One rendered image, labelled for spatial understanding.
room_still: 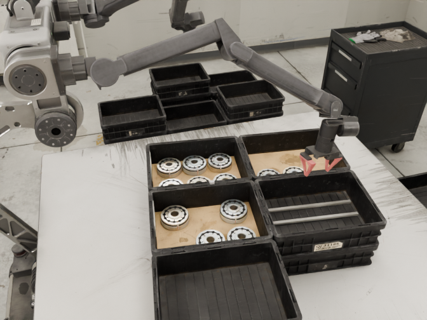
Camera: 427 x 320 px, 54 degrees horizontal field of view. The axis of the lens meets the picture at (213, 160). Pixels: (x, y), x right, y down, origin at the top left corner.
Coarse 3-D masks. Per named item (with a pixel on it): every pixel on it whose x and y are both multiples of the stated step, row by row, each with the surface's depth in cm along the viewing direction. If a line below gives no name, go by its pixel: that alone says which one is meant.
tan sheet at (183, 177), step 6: (180, 162) 184; (234, 162) 184; (156, 168) 181; (234, 168) 181; (156, 174) 178; (180, 174) 178; (186, 174) 178; (204, 174) 178; (210, 174) 178; (216, 174) 178; (234, 174) 178; (156, 180) 174; (162, 180) 174; (180, 180) 174; (186, 180) 174; (156, 186) 172
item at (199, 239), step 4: (204, 232) 147; (208, 232) 148; (212, 232) 148; (216, 232) 147; (200, 236) 146; (204, 236) 146; (216, 236) 146; (220, 236) 146; (196, 240) 145; (200, 240) 145; (220, 240) 145; (224, 240) 145
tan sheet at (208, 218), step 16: (192, 208) 161; (208, 208) 161; (160, 224) 155; (192, 224) 155; (208, 224) 155; (224, 224) 155; (240, 224) 155; (160, 240) 149; (176, 240) 149; (192, 240) 149
